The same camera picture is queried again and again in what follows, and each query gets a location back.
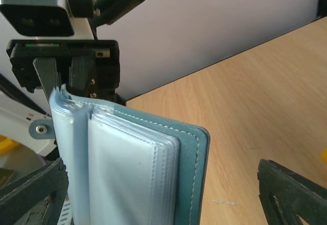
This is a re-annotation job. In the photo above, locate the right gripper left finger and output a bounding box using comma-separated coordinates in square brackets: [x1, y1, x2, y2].
[1, 158, 68, 224]

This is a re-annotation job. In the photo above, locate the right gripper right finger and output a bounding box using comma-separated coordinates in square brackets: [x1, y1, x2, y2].
[257, 159, 326, 224]

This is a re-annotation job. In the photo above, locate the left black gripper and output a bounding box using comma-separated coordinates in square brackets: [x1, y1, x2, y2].
[6, 39, 120, 102]

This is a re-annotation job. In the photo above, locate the teal leather card holder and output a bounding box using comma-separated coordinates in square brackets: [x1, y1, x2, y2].
[28, 84, 211, 225]

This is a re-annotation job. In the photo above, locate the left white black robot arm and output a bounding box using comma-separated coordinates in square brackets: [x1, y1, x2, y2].
[1, 0, 145, 159]

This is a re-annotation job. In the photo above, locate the far right orange bin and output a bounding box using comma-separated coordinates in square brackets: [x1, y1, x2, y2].
[0, 135, 20, 156]

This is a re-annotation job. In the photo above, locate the orange bin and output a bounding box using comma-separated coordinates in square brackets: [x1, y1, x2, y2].
[321, 149, 327, 163]
[0, 135, 20, 156]

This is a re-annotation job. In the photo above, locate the light blue cable duct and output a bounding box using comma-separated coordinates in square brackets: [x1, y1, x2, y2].
[57, 196, 73, 225]

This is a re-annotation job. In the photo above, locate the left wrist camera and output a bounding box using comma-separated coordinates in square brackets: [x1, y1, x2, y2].
[1, 0, 95, 40]

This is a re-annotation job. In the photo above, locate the right black frame post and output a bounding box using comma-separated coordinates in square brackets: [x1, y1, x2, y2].
[316, 0, 327, 19]

